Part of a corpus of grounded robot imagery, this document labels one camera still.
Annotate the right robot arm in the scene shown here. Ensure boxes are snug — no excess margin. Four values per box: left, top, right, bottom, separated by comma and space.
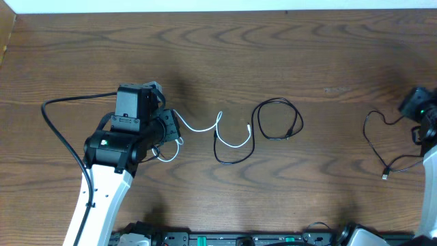
399, 87, 436, 245

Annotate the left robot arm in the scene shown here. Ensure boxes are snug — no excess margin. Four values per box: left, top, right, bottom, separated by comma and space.
64, 81, 180, 245

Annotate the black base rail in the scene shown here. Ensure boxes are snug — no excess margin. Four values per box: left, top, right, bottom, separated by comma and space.
109, 231, 416, 246

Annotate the cardboard panel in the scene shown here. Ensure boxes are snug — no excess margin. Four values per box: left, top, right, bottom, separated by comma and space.
0, 0, 16, 64

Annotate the thin black usb cable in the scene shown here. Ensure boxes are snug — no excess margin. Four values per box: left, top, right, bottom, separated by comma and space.
363, 109, 426, 180

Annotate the white usb cable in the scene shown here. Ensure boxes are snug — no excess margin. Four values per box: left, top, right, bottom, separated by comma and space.
152, 109, 253, 163

